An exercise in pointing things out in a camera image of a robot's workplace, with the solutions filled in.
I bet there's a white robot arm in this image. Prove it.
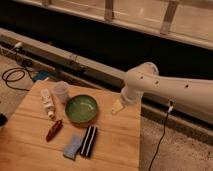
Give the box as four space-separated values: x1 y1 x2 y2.
112 62 213 124

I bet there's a green ceramic bowl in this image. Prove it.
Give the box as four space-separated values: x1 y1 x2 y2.
65 94 98 124

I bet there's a black white striped block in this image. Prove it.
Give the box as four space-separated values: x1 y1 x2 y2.
80 126 97 158

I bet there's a clear plastic cup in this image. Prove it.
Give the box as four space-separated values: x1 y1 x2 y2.
53 81 69 104

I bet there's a dark red brown utensil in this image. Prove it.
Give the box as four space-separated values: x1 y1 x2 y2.
46 120 63 142

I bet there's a blue sponge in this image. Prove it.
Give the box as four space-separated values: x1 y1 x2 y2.
63 135 83 160

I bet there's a white tube with cap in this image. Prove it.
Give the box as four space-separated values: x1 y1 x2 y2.
41 88 55 119

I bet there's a blue object on floor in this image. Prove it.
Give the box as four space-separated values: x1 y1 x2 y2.
33 71 49 82

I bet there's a black object at left edge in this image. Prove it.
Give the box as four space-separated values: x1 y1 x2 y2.
0 113 8 127

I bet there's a black hanging cable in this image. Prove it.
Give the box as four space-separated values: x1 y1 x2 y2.
147 110 171 171

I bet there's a white wall plug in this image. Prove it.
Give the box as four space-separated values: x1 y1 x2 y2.
167 100 174 113

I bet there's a black coiled cable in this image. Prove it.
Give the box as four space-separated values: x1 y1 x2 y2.
1 59 35 92

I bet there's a white plug on rail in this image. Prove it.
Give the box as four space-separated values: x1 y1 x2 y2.
14 42 23 49

